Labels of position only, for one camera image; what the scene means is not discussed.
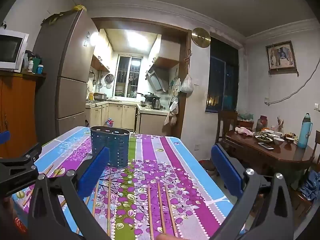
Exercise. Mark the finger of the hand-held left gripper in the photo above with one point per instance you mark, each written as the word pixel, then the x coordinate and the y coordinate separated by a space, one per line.
pixel 17 172
pixel 4 138

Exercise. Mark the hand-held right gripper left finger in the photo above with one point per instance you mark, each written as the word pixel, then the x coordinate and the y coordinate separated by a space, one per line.
pixel 96 170

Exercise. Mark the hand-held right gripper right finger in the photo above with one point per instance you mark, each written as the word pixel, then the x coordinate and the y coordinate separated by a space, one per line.
pixel 226 170

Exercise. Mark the blue perforated utensil holder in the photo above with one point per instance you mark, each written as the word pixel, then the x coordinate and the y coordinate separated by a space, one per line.
pixel 110 145

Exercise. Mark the wooden chopstick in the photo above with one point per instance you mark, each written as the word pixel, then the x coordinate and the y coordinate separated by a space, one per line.
pixel 150 212
pixel 58 171
pixel 48 170
pixel 161 207
pixel 109 205
pixel 95 200
pixel 63 203
pixel 171 210

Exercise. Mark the orange wooden cabinet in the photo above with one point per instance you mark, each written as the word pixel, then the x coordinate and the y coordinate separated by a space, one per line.
pixel 20 112

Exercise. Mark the pink cloth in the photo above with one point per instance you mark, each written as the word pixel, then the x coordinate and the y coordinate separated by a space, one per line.
pixel 244 131

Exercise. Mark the smartphone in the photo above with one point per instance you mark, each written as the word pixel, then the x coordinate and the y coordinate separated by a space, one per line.
pixel 265 146

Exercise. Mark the purple floral striped tablecloth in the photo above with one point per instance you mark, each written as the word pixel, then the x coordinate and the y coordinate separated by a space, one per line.
pixel 180 180

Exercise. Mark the wooden chair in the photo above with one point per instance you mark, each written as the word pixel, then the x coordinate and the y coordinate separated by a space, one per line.
pixel 226 122

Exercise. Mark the plate of green vegetables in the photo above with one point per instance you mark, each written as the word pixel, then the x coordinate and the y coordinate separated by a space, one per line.
pixel 263 139

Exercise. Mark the green plastic bag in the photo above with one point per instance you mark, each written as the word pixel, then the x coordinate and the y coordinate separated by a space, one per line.
pixel 245 117

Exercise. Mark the red lid glass jar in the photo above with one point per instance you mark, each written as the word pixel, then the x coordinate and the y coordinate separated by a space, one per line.
pixel 262 124

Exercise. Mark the beige kitchen base cabinets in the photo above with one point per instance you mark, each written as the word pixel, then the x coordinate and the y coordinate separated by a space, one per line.
pixel 122 116

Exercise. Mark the white bowl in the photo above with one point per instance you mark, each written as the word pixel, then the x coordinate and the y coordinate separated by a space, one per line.
pixel 279 141

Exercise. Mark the dark wooden dining table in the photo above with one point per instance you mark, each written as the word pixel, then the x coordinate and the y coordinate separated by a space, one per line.
pixel 287 155

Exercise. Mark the cup of chopsticks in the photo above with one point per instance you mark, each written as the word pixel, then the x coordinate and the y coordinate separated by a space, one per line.
pixel 280 125

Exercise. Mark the beige hanging bags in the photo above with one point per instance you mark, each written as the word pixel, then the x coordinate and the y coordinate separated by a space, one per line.
pixel 172 115

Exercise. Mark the white medicine bottle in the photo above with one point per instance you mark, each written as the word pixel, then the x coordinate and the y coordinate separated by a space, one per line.
pixel 30 65

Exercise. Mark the blue and white jar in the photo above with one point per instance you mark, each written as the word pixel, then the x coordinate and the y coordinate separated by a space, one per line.
pixel 40 69

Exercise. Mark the clear plastic bottle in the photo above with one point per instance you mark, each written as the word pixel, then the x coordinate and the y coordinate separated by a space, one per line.
pixel 25 62

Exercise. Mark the green box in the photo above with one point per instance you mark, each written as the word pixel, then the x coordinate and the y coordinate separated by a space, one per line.
pixel 37 62

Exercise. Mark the blue clothing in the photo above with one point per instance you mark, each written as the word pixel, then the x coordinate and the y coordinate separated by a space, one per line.
pixel 311 185

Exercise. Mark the blue thermos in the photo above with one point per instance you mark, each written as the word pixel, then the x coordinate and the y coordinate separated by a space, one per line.
pixel 304 132

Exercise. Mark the white microwave oven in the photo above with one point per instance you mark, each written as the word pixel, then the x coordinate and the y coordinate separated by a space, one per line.
pixel 11 50

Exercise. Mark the steel kettle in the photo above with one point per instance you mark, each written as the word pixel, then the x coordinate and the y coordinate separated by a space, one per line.
pixel 156 103

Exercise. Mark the dark window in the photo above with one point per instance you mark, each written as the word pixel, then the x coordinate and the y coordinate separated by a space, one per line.
pixel 222 80

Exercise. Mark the black wok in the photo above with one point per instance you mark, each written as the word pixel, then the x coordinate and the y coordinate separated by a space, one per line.
pixel 151 96

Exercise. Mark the metal colander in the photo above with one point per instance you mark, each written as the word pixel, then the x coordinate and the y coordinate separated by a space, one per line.
pixel 109 78

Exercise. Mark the white plastic bag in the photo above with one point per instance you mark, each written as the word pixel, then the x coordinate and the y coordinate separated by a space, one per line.
pixel 187 85

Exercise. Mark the silver refrigerator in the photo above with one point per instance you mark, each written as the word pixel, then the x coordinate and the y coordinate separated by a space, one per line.
pixel 72 67

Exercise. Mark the barred kitchen window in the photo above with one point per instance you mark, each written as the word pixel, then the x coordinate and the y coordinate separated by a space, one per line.
pixel 128 76

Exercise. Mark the steel range hood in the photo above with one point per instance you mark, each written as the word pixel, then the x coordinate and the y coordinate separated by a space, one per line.
pixel 157 80

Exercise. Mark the framed elephant picture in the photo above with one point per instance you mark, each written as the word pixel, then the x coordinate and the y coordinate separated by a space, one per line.
pixel 281 56

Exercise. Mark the green patterned cloth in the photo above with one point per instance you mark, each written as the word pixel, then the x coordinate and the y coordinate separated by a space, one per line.
pixel 56 17

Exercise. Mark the kitchen ceiling light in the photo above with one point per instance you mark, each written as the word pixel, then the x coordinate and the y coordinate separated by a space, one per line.
pixel 137 40

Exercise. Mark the yellow plastic bag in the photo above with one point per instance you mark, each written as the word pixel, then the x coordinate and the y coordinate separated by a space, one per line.
pixel 79 7

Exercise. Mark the wooden door frame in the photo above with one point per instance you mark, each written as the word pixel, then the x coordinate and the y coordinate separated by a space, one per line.
pixel 186 80

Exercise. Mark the narrow kitchen wall cabinet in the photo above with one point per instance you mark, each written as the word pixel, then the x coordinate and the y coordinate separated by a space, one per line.
pixel 101 52

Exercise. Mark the wide kitchen wall cabinet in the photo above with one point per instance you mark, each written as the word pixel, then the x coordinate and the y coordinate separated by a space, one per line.
pixel 166 52

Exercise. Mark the gold wall clock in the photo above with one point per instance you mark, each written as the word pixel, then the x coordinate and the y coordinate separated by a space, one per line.
pixel 200 37

